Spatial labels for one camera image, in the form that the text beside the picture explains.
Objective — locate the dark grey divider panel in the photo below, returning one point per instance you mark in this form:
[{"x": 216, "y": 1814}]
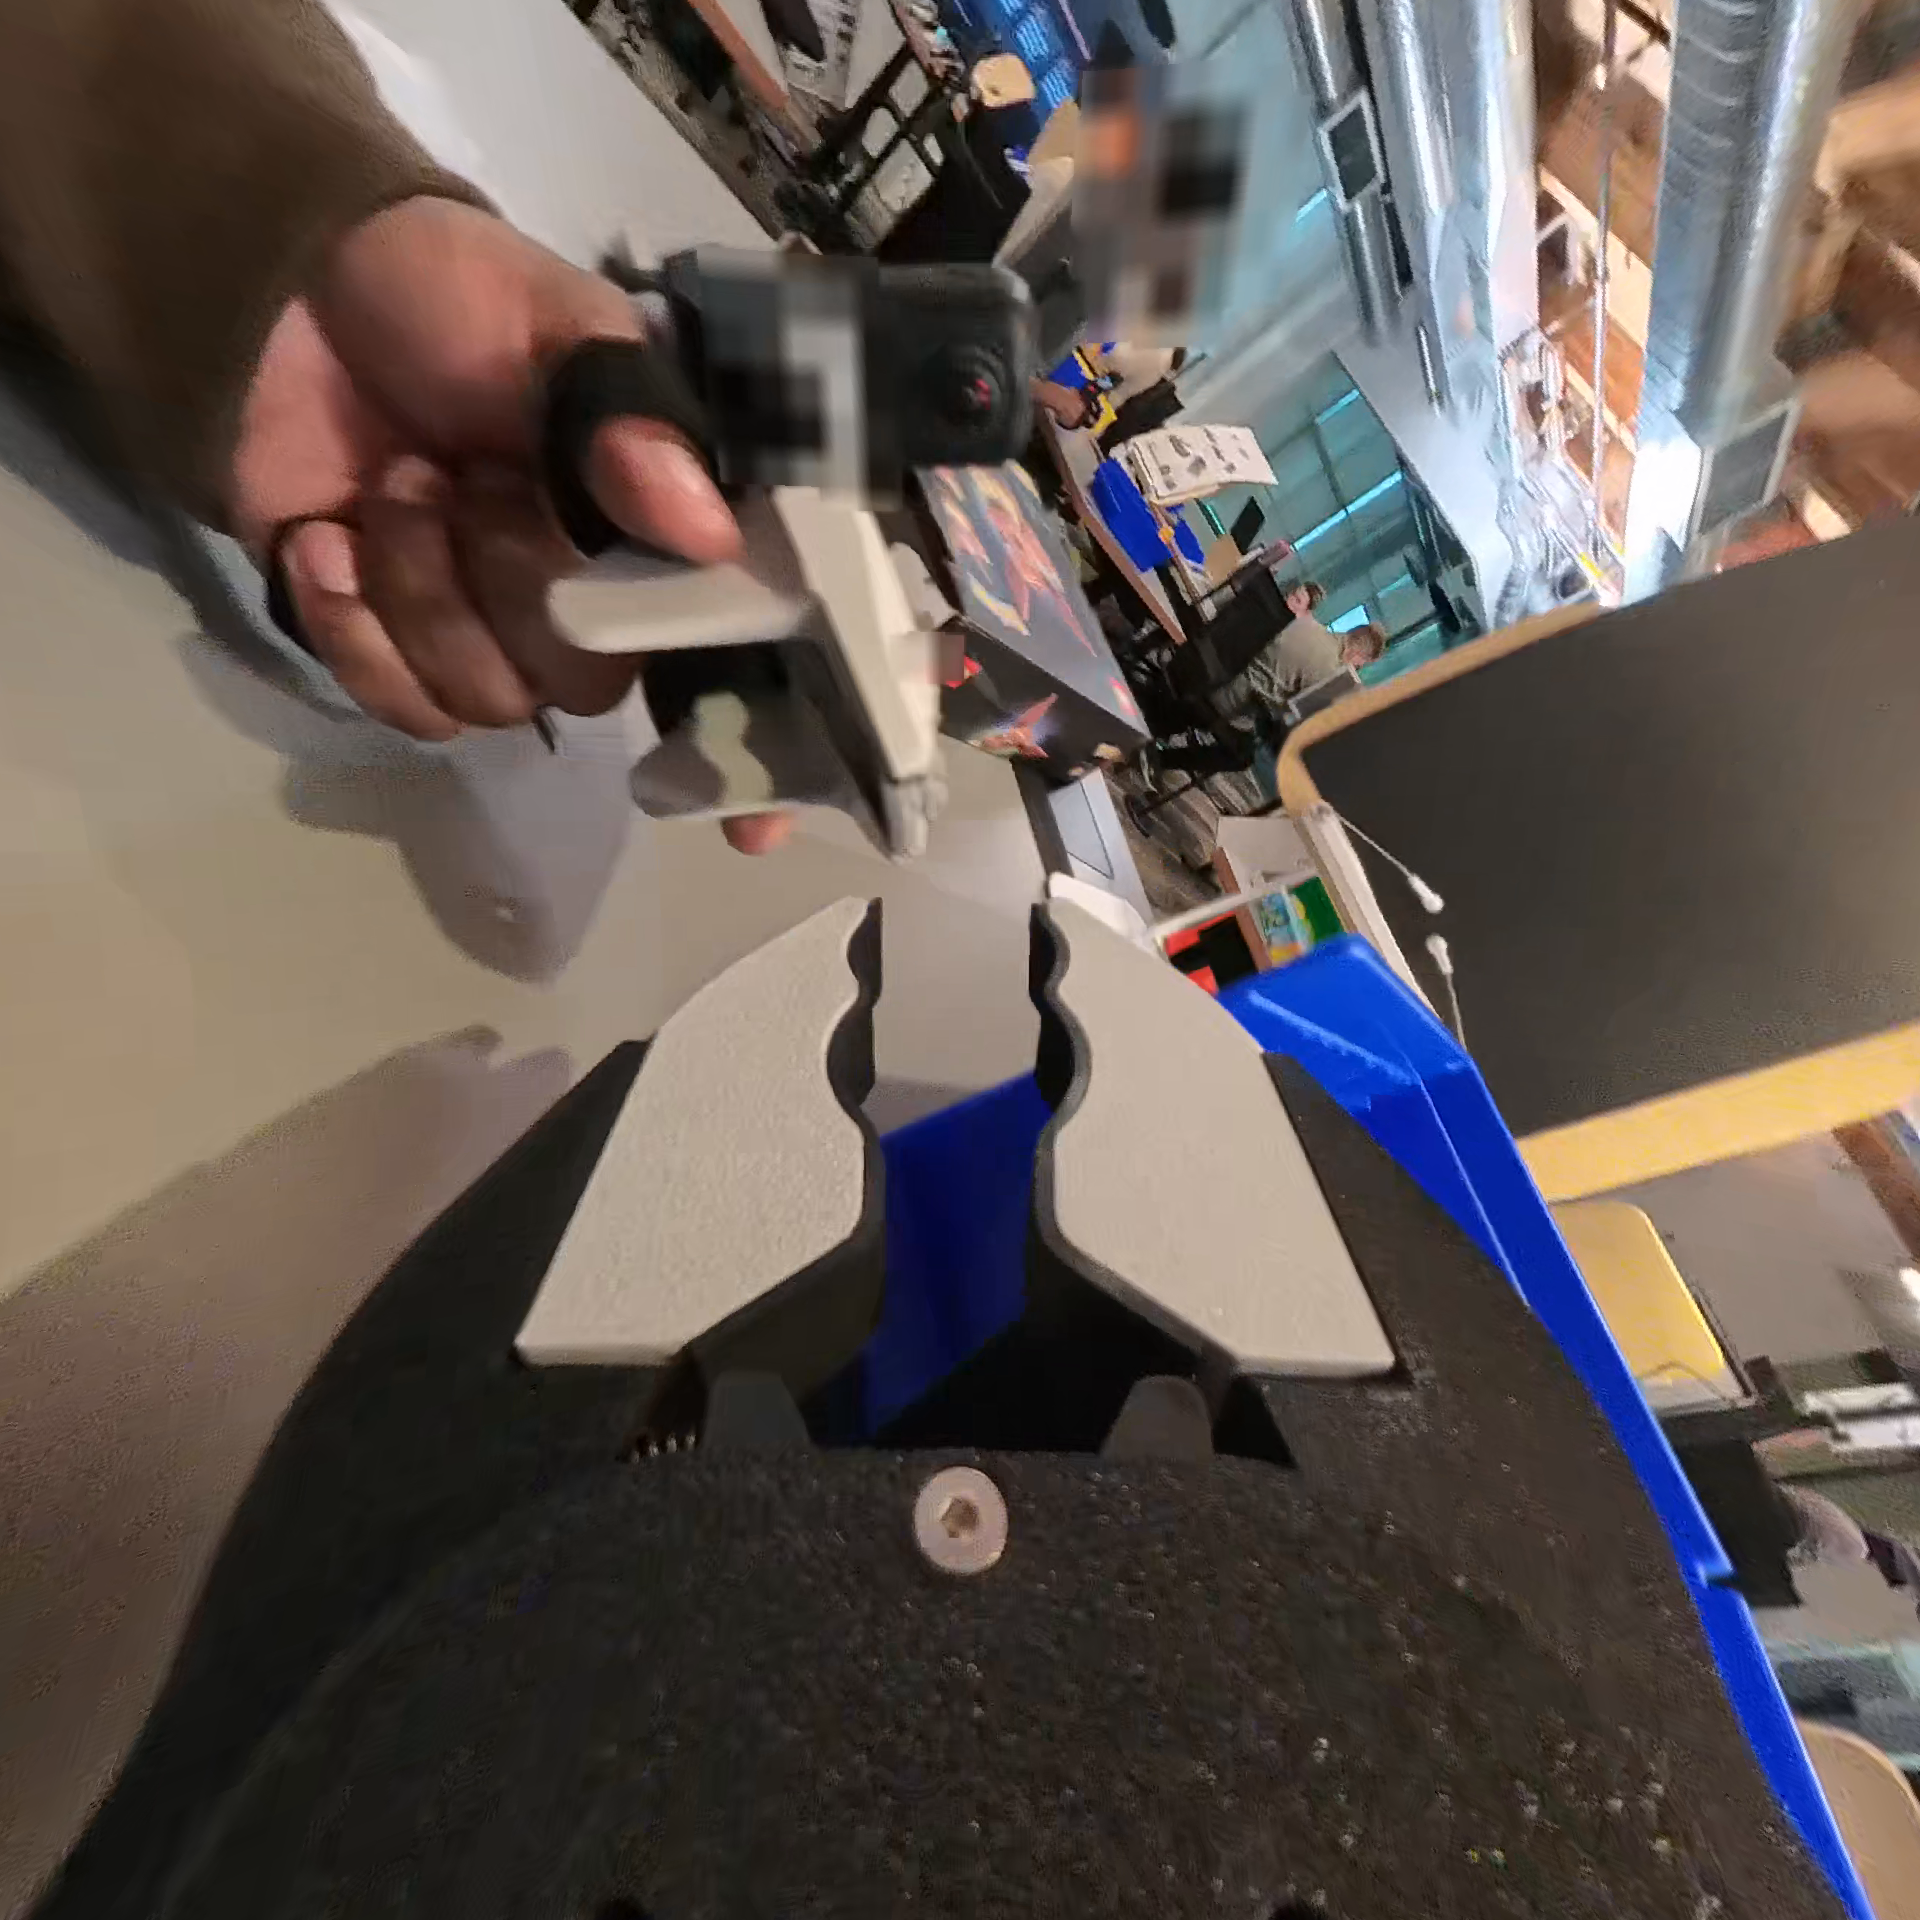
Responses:
[{"x": 1651, "y": 840}]

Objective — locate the grey flat device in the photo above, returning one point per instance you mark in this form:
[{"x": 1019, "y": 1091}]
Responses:
[{"x": 1089, "y": 840}]

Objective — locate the white instruction sheet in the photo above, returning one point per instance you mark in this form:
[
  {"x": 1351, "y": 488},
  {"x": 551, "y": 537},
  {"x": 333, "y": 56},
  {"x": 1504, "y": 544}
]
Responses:
[{"x": 1200, "y": 462}]

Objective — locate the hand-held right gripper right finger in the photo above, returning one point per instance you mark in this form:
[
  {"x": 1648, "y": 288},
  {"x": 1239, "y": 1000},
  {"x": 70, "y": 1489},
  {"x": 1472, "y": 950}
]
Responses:
[{"x": 1200, "y": 1184}]

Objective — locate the silver ventilation duct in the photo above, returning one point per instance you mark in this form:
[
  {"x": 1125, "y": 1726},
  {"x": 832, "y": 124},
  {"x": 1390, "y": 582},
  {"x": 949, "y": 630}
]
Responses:
[
  {"x": 1395, "y": 148},
  {"x": 1724, "y": 225}
]

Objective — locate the blue plastic bin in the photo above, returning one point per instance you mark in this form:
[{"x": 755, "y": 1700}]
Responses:
[
  {"x": 960, "y": 1243},
  {"x": 1125, "y": 518}
]

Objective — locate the person's left hand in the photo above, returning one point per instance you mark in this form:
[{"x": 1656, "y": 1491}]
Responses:
[{"x": 405, "y": 451}]

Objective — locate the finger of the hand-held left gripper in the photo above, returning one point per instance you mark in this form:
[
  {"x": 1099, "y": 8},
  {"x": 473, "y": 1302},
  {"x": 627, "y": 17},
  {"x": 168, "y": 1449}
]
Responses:
[
  {"x": 870, "y": 675},
  {"x": 918, "y": 585}
]

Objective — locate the dark printed toy set box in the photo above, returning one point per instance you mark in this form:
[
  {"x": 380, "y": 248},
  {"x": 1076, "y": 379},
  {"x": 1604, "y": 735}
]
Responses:
[{"x": 1021, "y": 569}]

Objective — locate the person's left forearm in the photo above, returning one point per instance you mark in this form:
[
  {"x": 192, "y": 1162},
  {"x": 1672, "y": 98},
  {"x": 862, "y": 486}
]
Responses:
[{"x": 149, "y": 182}]

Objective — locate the black office chair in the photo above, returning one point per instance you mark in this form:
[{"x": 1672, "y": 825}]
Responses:
[{"x": 1215, "y": 630}]

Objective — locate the colourful printed box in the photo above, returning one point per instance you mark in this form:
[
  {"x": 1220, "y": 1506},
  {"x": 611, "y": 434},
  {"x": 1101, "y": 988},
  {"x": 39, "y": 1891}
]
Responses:
[{"x": 1300, "y": 922}]

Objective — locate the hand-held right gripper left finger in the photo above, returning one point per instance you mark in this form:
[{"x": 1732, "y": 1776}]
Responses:
[{"x": 705, "y": 1184}]

